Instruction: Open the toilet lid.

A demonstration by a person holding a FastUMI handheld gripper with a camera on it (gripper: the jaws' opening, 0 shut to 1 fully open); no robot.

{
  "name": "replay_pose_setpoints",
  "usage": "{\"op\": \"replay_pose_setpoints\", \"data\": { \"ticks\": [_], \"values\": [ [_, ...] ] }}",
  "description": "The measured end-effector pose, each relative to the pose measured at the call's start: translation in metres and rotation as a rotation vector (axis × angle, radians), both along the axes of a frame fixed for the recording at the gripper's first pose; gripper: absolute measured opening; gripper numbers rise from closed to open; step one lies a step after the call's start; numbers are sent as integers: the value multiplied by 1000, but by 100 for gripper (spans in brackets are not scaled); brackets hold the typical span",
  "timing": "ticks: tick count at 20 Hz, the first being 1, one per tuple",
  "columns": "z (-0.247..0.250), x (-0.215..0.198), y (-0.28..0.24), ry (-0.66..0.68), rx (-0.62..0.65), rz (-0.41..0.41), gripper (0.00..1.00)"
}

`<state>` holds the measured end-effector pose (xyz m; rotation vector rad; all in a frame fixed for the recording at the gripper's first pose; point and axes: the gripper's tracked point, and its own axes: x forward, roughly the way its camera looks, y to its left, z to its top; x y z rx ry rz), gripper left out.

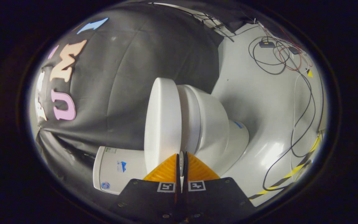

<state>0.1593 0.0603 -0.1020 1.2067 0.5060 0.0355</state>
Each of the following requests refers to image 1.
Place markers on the yellow triangle floor sticker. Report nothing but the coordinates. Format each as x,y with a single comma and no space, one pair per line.
309,74

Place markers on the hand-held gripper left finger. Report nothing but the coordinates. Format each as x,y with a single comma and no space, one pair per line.
154,199

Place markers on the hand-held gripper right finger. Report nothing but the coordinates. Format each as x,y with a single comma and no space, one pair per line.
213,199

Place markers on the white toilet seat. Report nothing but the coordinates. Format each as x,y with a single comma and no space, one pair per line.
187,118

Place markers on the yellow black floor tape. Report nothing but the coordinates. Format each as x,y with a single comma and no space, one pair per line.
291,173

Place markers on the small black adapter box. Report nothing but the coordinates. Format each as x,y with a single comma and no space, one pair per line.
266,44

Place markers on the white ceramic toilet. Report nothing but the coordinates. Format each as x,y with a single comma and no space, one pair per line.
216,130

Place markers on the black backdrop cloth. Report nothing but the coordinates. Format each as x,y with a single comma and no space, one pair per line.
120,93

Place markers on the white toilet lid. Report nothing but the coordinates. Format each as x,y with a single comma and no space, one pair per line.
162,124

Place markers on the black pull tab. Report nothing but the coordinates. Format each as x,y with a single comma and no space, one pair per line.
181,161

